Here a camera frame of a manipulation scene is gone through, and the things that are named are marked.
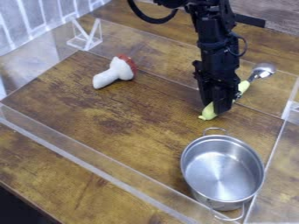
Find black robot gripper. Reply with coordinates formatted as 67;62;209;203
186;0;241;115

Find stainless steel pot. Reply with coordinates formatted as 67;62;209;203
181;127;266;221

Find black strip on table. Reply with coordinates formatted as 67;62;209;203
189;3;267;29

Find clear acrylic barrier wall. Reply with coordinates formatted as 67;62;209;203
0;21;299;224

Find clear acrylic triangle bracket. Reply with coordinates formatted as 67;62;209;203
67;18;103;51

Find red and white toy mushroom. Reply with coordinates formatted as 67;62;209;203
93;54;137;89

